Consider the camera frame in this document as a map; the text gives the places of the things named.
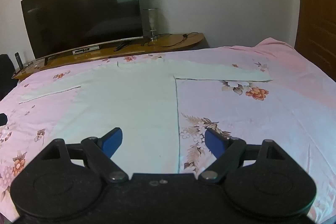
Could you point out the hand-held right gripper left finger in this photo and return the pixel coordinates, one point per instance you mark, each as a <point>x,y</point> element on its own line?
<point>113,142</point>

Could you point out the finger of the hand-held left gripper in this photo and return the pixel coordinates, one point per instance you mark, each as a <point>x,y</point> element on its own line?
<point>2,119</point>

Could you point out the black chair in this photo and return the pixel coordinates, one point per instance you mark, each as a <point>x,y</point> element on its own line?
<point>6,77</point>

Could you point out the tall glass vase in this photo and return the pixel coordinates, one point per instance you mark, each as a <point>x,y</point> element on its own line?
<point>150,22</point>

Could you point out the black remote control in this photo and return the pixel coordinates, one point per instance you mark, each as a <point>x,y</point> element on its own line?
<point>18,60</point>

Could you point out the wooden television cabinet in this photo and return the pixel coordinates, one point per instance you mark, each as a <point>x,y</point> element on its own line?
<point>168,47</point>

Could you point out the brown wooden door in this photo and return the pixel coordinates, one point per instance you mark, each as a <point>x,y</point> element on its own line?
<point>317,16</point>

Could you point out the black curved television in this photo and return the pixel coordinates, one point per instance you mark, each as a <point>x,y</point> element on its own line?
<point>81,8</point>

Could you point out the white long-sleeve shirt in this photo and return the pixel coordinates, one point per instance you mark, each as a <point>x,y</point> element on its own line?
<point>131,108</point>

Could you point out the silver set-top box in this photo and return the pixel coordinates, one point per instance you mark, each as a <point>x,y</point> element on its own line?
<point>86,50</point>

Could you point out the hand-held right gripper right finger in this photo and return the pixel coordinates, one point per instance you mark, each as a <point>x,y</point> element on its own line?
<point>214,144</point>

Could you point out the pink floral bedsheet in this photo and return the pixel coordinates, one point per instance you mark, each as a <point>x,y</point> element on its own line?
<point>262,121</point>

